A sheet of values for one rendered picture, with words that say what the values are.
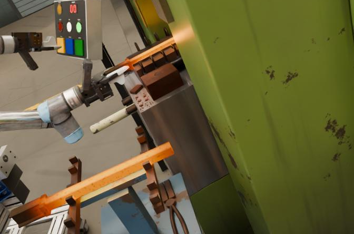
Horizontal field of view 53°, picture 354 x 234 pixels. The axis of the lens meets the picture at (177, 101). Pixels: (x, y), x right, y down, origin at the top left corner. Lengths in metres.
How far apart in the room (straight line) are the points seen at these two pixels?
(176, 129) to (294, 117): 0.41
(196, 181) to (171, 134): 0.26
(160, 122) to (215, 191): 0.43
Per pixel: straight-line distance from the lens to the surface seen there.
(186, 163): 1.37
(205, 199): 1.52
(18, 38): 1.65
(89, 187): 0.95
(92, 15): 1.73
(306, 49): 1.06
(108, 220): 1.25
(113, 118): 1.84
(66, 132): 1.40
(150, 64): 1.31
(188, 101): 1.24
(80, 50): 1.76
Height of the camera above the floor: 1.51
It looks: 31 degrees down
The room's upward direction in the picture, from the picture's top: 24 degrees counter-clockwise
